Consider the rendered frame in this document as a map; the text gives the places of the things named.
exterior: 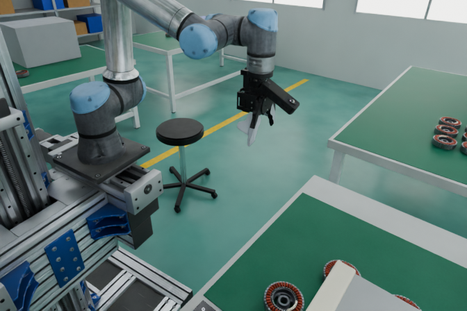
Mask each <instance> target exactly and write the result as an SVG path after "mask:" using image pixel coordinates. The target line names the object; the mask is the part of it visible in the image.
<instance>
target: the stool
mask: <svg viewBox="0 0 467 311"><path fill-rule="evenodd" d="M203 135H204V127H203V125H202V124H201V123H200V122H198V121H197V120H194V119H190V118H175V119H169V120H167V121H164V122H163V123H161V124H160V125H159V126H158V127H157V128H156V137H157V139H158V140H159V141H160V142H162V143H164V144H166V145H170V146H178V147H179V161H180V170H181V175H180V174H179V172H178V171H177V170H176V169H175V168H174V166H171V167H170V168H169V171H170V173H171V174H174V175H175V176H176V177H177V179H178V180H179V182H180V183H170V184H164V185H163V189H169V188H174V187H181V189H180V191H179V194H178V197H177V200H176V203H175V205H174V211H175V212H176V213H179V212H180V211H181V209H180V205H181V200H182V198H183V194H184V192H185V189H186V187H189V188H192V189H195V190H199V191H202V192H207V193H209V194H211V196H212V197H213V198H214V199H216V198H217V197H218V195H217V193H216V192H215V190H213V189H210V188H207V187H202V186H200V185H195V184H192V183H191V182H193V181H194V180H196V179H197V178H199V177H200V176H202V175H204V174H206V175H209V174H210V171H209V169H208V168H205V169H203V170H201V171H200V172H198V173H197V174H195V175H194V176H192V177H190V178H189V179H187V176H186V157H185V147H184V146H185V145H189V144H193V143H195V142H197V141H198V140H200V139H201V138H202V137H203Z"/></svg>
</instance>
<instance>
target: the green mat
mask: <svg viewBox="0 0 467 311"><path fill-rule="evenodd" d="M331 260H344V262H345V261H346V262H347V263H348V262H349V263H350V264H352V265H353V266H355V267H356V268H357V270H358V271H359V273H360V274H361V277H362V278H364V279H366V280H367V281H369V282H371V283H372V284H374V285H376V286H378V287H380V288H382V289H383V290H385V291H387V292H389V293H390V294H395V295H396V294H397V295H400V296H402V297H406V298H407V299H410V301H413V303H415V304H416V305H417V306H418V307H419V308H420V309H421V310H422V311H467V268H465V267H463V266H461V265H459V264H456V263H454V262H452V261H450V260H448V259H445V258H443V257H441V256H439V255H437V254H435V253H432V252H431V251H428V250H426V249H424V248H422V247H420V246H417V245H415V244H413V243H411V242H408V241H406V240H405V239H402V238H401V237H398V236H396V235H394V234H392V233H389V232H387V231H385V230H383V229H381V228H378V227H376V226H374V225H372V224H369V223H368V222H366V221H364V220H362V219H359V218H357V217H355V216H353V215H350V214H348V213H346V212H344V211H342V210H339V209H338V208H335V207H334V206H331V205H329V204H327V203H325V202H323V201H320V200H318V199H316V198H314V197H312V196H309V195H308V194H305V193H301V194H300V195H299V196H298V197H297V198H296V199H295V200H294V201H293V202H292V203H291V204H290V206H289V207H288V208H287V209H286V210H285V211H284V212H283V213H282V214H281V215H280V216H279V217H278V218H277V219H276V220H275V221H274V222H273V223H272V224H271V225H270V226H269V227H268V229H267V230H266V231H265V232H264V233H263V234H262V235H261V236H260V237H259V238H258V239H257V240H256V241H255V242H254V243H253V244H252V245H251V246H250V247H249V248H248V249H247V250H246V252H244V253H243V254H242V255H241V256H240V257H239V258H238V259H237V261H235V262H234V263H233V264H232V265H231V266H230V267H229V268H228V269H227V270H226V272H225V273H224V274H223V275H222V276H221V277H220V278H219V279H218V280H217V281H216V282H215V283H214V284H213V285H212V286H211V287H210V288H209V289H208V290H207V291H206V292H205V294H204V296H205V297H206V298H207V299H208V300H210V301H211V302H212V303H213V304H215V305H216V306H217V307H219V309H221V310H222V311H265V309H264V306H263V300H264V294H265V291H266V289H267V287H268V286H269V285H271V284H273V283H275V282H278V281H281V282H282V281H284V282H285V284H286V282H288V284H289V283H291V285H292V284H293V285H294V286H296V287H297V288H298V289H299V290H300V291H301V293H302V295H303V297H304V309H303V311H306V309H307V308H308V306H309V305H310V303H311V302H312V300H313V298H314V297H315V295H316V294H317V292H318V290H319V289H320V287H321V286H322V284H323V281H322V273H323V269H324V266H325V265H326V264H327V263H328V262H330V261H331Z"/></svg>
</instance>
